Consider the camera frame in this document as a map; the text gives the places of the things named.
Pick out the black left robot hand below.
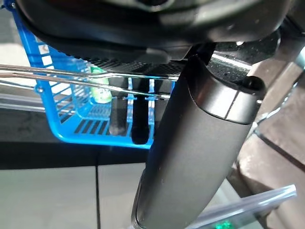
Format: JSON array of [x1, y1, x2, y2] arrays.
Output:
[[14, 0, 294, 229]]

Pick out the green plastic soda bottle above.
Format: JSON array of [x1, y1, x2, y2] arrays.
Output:
[[87, 63, 113, 105], [214, 220, 233, 229]]

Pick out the blue plastic shopping basket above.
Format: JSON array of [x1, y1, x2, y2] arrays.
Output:
[[0, 0, 179, 150]]

